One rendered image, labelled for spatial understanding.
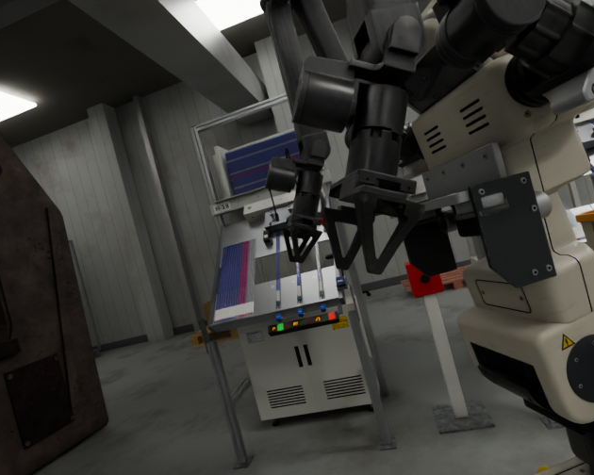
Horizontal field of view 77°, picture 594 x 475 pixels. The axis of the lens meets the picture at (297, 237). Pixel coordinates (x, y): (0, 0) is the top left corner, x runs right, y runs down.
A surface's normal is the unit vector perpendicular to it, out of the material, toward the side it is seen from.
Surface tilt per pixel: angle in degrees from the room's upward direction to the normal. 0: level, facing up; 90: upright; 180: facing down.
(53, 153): 90
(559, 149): 90
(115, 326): 90
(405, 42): 90
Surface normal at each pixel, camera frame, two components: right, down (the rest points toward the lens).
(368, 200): 0.14, 0.32
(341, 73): 0.15, -0.04
